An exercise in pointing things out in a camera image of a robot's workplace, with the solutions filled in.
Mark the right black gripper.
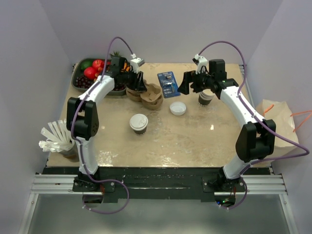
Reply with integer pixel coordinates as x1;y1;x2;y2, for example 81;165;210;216
178;68;215;95

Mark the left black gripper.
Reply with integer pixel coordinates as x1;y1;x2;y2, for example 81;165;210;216
120;68;147;92

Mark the black paper coffee cup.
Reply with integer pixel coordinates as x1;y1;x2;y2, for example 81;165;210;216
133;127;147;136

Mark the pulp cup carrier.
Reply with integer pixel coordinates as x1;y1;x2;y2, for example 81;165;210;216
132;79;162;104
126;88;163;110

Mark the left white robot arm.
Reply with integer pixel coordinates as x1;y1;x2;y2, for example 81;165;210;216
66;54;147;191

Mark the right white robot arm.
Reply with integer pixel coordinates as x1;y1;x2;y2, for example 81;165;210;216
178;55;276;192

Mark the blue blister pack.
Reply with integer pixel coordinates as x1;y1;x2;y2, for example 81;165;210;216
157;71;180;98

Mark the stack of paper cups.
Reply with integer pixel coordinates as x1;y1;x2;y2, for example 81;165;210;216
198;91;215;106

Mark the spare white cup lid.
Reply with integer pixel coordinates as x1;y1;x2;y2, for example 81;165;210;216
170;101;187;116

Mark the orange pineapple toy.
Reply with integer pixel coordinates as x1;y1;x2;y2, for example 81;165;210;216
110;51;129;73

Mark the red cherries bunch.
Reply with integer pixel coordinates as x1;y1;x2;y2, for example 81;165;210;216
94;61;112;82

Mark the red apple back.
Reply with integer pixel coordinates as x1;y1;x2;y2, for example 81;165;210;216
92;59;104;71

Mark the red apple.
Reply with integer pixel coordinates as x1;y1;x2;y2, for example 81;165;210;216
92;59;104;71
83;67;98;80

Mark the red apple front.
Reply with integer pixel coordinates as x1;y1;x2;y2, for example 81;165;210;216
83;67;98;80

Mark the grey fruit tray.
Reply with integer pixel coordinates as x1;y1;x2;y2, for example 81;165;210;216
71;58;126;96

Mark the dark red grape bunch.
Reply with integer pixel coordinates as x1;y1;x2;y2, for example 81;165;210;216
74;75;94;89

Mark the green apple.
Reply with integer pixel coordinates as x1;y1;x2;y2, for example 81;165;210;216
80;60;93;71

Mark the grey straw holder cup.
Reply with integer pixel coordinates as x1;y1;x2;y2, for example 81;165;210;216
60;141;79;162

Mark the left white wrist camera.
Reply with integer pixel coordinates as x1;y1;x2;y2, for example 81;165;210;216
130;54;145;73

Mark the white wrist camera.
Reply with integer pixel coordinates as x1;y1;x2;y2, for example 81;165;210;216
192;54;208;74
130;54;145;73

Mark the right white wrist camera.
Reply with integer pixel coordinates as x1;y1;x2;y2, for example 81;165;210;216
192;54;208;74

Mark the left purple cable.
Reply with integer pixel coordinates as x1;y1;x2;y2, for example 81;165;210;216
70;36;136;215

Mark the purple cable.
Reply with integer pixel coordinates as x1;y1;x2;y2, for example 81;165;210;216
70;36;136;215
196;40;311;210

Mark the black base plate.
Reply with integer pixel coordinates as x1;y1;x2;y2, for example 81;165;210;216
40;167;270;203

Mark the aluminium frame rail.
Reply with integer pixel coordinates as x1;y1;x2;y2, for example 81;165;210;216
19;175;298;234

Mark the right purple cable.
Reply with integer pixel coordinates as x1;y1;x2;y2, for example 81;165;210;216
196;40;311;210

